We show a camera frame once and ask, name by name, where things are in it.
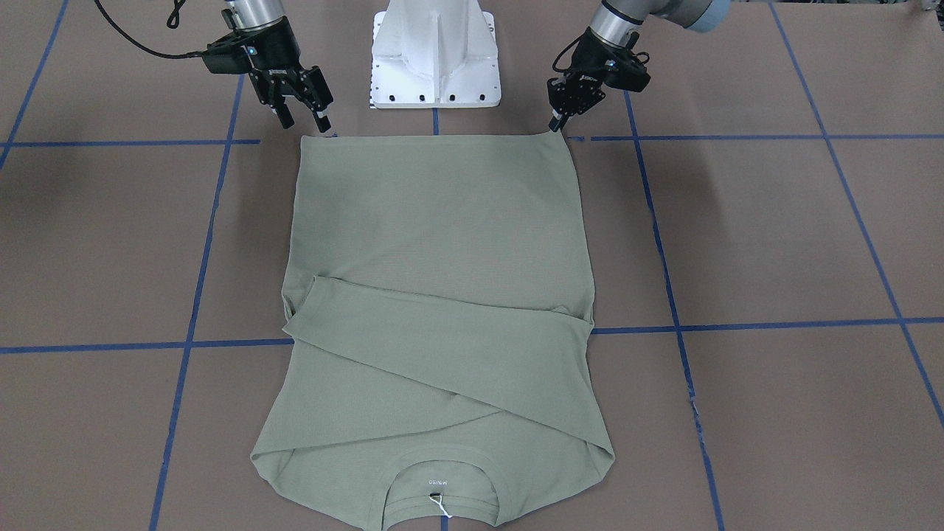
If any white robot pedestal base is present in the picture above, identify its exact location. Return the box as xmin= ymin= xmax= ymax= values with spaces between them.
xmin=369 ymin=1 xmax=502 ymax=110

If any olive green long-sleeve shirt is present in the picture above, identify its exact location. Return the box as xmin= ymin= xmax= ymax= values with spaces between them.
xmin=250 ymin=132 xmax=616 ymax=530

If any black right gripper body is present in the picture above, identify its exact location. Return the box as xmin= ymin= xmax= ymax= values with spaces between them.
xmin=236 ymin=19 xmax=333 ymax=111

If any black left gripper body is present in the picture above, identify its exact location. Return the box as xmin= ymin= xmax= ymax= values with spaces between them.
xmin=547 ymin=28 xmax=650 ymax=119

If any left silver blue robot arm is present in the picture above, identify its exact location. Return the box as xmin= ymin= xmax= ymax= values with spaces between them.
xmin=546 ymin=1 xmax=731 ymax=132

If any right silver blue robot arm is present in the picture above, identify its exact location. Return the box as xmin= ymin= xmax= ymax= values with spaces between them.
xmin=205 ymin=1 xmax=333 ymax=133

